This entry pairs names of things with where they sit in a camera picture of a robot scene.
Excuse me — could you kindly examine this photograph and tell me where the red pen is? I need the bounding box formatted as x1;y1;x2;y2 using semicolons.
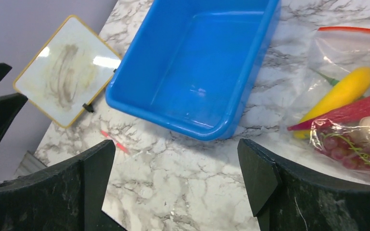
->
100;130;130;154

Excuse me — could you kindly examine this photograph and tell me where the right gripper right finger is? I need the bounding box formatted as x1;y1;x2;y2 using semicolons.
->
238;139;370;231

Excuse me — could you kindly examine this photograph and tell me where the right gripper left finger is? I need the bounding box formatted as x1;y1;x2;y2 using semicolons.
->
0;140;122;231

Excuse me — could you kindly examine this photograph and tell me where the red chili pepper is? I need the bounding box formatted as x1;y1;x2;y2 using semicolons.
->
287;96;370;131

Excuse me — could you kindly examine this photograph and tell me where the clear zip bag orange zipper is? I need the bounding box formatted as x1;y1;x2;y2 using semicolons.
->
280;26;370;178

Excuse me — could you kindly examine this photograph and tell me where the yellow banana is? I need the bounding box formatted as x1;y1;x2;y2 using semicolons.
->
288;66;370;138

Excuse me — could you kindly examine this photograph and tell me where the white board with wooden frame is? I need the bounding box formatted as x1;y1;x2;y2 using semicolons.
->
13;15;122;128

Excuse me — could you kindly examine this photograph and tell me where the purple grape bunch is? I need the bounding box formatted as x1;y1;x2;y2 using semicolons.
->
310;128;370;172

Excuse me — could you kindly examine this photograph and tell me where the blue plastic bin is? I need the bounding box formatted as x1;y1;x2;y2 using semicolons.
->
105;0;281;141

